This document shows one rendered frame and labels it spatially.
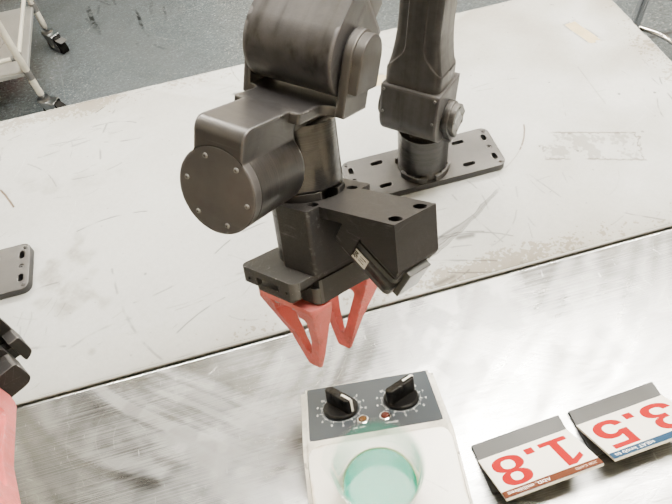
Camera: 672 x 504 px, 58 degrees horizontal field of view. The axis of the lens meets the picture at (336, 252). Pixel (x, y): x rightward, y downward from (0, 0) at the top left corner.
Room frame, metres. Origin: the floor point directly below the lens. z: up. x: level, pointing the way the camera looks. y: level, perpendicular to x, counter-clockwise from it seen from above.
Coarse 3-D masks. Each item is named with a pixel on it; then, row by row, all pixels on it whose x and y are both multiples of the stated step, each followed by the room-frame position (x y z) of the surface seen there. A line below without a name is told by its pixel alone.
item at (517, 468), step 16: (528, 448) 0.16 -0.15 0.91; (544, 448) 0.15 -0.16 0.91; (560, 448) 0.15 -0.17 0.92; (576, 448) 0.15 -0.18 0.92; (496, 464) 0.15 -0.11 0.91; (512, 464) 0.14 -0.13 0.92; (528, 464) 0.14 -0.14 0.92; (544, 464) 0.14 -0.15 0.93; (560, 464) 0.13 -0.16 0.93; (576, 464) 0.13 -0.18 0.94; (496, 480) 0.13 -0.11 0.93; (512, 480) 0.13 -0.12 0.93; (528, 480) 0.12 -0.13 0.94
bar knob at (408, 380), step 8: (408, 376) 0.22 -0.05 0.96; (392, 384) 0.22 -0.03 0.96; (400, 384) 0.21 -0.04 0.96; (408, 384) 0.22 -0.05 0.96; (392, 392) 0.21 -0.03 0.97; (400, 392) 0.21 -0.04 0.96; (408, 392) 0.21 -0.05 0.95; (416, 392) 0.21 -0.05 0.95; (384, 400) 0.21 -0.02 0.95; (392, 400) 0.20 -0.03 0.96; (400, 400) 0.20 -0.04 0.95; (408, 400) 0.20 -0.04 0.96; (416, 400) 0.20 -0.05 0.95; (392, 408) 0.20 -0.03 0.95; (400, 408) 0.20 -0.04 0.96; (408, 408) 0.19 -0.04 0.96
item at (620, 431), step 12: (636, 408) 0.18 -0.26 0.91; (648, 408) 0.18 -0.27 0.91; (660, 408) 0.17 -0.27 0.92; (612, 420) 0.17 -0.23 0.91; (624, 420) 0.17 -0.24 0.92; (636, 420) 0.17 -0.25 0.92; (648, 420) 0.16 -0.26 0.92; (660, 420) 0.16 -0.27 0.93; (588, 432) 0.16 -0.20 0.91; (600, 432) 0.16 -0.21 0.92; (612, 432) 0.16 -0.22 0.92; (624, 432) 0.15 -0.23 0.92; (636, 432) 0.15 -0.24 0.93; (648, 432) 0.15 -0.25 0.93; (660, 432) 0.15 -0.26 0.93; (612, 444) 0.14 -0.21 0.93; (624, 444) 0.14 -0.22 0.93
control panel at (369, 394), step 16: (352, 384) 0.24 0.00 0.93; (368, 384) 0.23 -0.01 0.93; (384, 384) 0.23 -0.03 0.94; (416, 384) 0.22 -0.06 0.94; (320, 400) 0.22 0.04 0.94; (368, 400) 0.21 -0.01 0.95; (432, 400) 0.20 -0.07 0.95; (320, 416) 0.20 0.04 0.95; (352, 416) 0.20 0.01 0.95; (368, 416) 0.19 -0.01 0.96; (400, 416) 0.19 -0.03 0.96; (416, 416) 0.18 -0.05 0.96; (432, 416) 0.18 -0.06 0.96; (320, 432) 0.18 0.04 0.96; (336, 432) 0.18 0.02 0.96
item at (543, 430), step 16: (512, 432) 0.18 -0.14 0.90; (528, 432) 0.17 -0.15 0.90; (544, 432) 0.17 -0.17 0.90; (560, 432) 0.17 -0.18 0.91; (480, 448) 0.17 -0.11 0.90; (496, 448) 0.16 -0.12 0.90; (512, 448) 0.16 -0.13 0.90; (480, 464) 0.15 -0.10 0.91; (560, 480) 0.12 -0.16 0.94; (512, 496) 0.11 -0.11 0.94
